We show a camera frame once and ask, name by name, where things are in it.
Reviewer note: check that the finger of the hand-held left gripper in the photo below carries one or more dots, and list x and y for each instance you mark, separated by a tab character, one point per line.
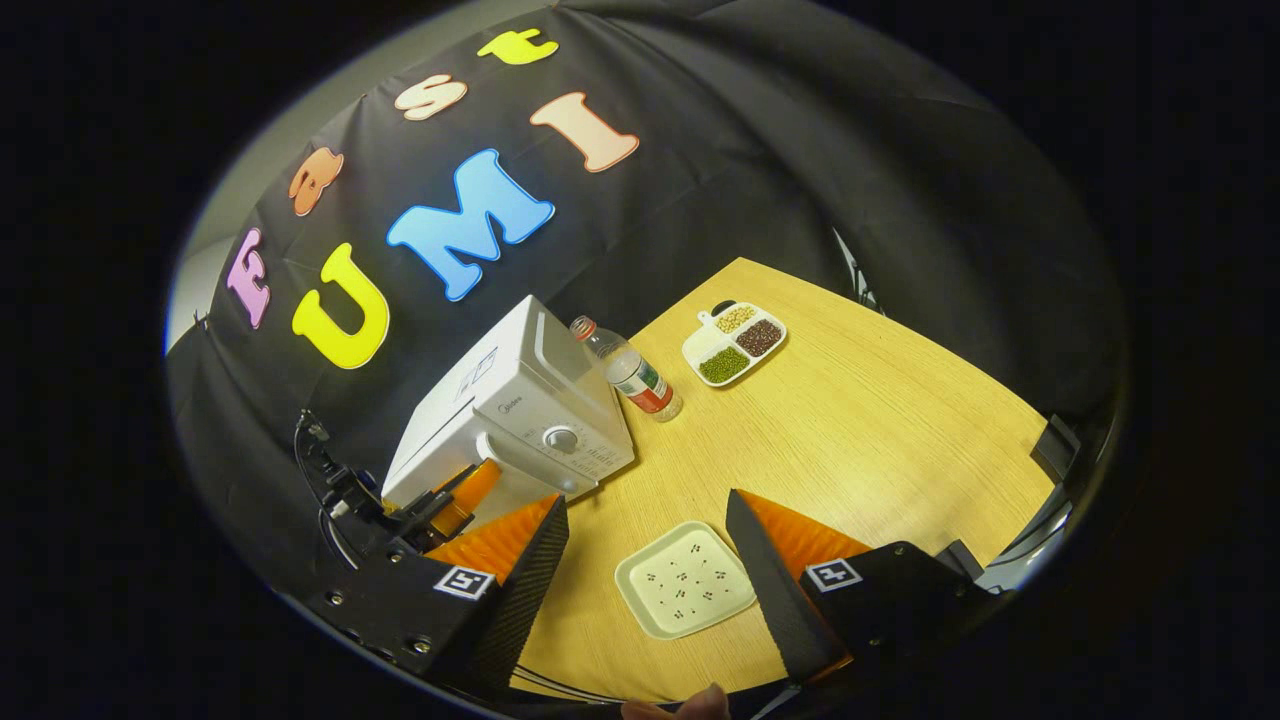
470	495

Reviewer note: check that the black block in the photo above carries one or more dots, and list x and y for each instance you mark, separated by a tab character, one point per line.
1057	450

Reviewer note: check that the clear plastic bottle red label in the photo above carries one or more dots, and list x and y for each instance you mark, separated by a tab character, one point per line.
635	375

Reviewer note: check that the white divided bean tray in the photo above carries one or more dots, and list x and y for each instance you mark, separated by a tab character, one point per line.
733	343

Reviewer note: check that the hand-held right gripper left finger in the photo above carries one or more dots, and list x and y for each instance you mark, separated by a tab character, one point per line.
525	600

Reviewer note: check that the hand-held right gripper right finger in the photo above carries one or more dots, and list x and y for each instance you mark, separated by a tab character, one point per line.
775	600

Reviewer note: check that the white spotted square plate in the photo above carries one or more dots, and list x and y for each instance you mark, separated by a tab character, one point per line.
685	580

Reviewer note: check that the white microwave oven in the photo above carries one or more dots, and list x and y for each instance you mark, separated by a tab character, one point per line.
520	390

